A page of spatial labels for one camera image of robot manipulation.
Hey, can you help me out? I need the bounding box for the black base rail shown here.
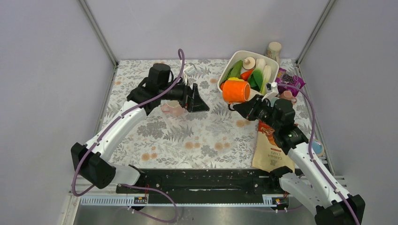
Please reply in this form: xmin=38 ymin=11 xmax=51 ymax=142
xmin=135 ymin=169 xmax=284 ymax=194

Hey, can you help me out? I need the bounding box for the white rectangular bin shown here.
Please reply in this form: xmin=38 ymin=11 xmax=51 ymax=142
xmin=217 ymin=50 xmax=280 ymax=104

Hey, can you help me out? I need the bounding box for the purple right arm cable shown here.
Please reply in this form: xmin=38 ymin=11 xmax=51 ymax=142
xmin=276 ymin=83 xmax=361 ymax=225

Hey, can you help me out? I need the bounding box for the floral patterned tablecloth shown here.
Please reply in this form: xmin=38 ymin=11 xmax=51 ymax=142
xmin=107 ymin=59 xmax=314 ymax=170

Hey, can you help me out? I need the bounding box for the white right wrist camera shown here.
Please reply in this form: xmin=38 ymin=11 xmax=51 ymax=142
xmin=262 ymin=82 xmax=279 ymax=101

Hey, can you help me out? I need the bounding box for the cassava chips bag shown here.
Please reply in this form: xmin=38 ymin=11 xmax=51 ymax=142
xmin=252 ymin=121 xmax=295 ymax=173

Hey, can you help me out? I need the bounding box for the white green bok choy toy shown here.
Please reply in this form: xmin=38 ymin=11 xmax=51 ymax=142
xmin=248 ymin=59 xmax=272 ymax=95

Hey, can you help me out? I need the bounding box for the purple snack packet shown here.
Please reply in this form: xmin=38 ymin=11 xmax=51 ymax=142
xmin=275 ymin=68 xmax=306 ymax=97

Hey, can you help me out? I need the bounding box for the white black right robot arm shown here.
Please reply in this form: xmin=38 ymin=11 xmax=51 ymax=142
xmin=228 ymin=95 xmax=365 ymax=225

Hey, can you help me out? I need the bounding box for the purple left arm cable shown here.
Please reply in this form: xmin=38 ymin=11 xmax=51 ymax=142
xmin=71 ymin=48 xmax=185 ymax=224

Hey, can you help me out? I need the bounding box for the pink white mug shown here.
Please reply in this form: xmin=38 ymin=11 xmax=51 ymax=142
xmin=161 ymin=100 xmax=185 ymax=117

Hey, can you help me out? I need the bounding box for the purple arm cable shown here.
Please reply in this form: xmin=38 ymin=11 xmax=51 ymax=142
xmin=276 ymin=83 xmax=361 ymax=225
xmin=71 ymin=48 xmax=185 ymax=224

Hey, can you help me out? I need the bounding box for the orange carrot toy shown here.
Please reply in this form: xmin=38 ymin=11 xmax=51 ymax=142
xmin=240 ymin=69 xmax=253 ymax=82

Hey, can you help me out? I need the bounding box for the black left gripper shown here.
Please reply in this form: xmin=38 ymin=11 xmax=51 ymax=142
xmin=160 ymin=76 xmax=210 ymax=112

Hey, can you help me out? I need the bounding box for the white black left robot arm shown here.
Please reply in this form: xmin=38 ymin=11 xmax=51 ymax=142
xmin=71 ymin=63 xmax=209 ymax=193

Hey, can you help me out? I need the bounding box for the beige mushroom toy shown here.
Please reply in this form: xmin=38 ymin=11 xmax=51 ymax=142
xmin=243 ymin=57 xmax=256 ymax=70

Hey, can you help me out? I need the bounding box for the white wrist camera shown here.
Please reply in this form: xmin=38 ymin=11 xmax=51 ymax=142
xmin=182 ymin=62 xmax=197 ymax=86
xmin=262 ymin=82 xmax=279 ymax=101

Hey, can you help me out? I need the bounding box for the orange mug black handle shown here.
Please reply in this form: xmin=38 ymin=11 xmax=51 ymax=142
xmin=222 ymin=80 xmax=251 ymax=103

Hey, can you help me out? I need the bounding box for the small pink cup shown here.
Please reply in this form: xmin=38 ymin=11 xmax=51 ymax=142
xmin=279 ymin=90 xmax=297 ymax=105

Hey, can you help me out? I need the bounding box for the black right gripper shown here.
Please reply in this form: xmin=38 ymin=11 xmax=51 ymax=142
xmin=233 ymin=94 xmax=281 ymax=130

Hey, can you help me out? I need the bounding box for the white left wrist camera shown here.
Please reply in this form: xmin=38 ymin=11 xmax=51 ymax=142
xmin=182 ymin=62 xmax=197 ymax=86

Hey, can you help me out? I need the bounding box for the beige patterned cup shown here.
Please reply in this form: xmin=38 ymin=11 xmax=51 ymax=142
xmin=266 ymin=42 xmax=282 ymax=64

